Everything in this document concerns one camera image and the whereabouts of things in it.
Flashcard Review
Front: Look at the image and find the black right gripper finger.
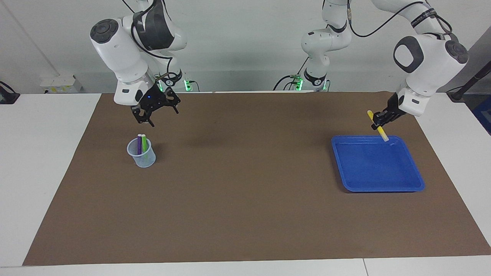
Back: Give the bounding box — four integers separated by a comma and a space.
164, 90, 181, 115
131, 107, 155, 127

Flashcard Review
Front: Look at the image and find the yellow pen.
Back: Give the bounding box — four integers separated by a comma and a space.
367, 110, 389, 142

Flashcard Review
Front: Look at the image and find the blue plastic tray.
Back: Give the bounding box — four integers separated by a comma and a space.
331, 135, 425, 193

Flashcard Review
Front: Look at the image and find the clear plastic cup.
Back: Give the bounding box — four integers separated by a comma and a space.
127, 138, 157, 168

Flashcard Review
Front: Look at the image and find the black stand leg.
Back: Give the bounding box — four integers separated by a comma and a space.
447, 61, 491, 102

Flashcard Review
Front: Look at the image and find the white socket box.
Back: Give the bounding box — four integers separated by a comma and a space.
40, 75, 83, 94

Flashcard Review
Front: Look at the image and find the blue crate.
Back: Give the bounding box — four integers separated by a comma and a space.
471, 95, 491, 135

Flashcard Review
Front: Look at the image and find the brown table mat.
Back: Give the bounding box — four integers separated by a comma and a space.
22, 91, 491, 266

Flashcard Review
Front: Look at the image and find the black clamp base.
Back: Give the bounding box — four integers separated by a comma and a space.
0, 81, 20, 104

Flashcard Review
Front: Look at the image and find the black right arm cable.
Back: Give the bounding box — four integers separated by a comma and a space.
123, 0, 181, 83

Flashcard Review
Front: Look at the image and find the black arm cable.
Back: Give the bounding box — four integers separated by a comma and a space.
123, 0, 181, 83
347, 0, 459, 43

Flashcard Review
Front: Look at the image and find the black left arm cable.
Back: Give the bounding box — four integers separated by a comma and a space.
347, 0, 459, 43

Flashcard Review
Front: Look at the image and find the black base cable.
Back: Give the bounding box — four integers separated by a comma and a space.
273, 59, 309, 91

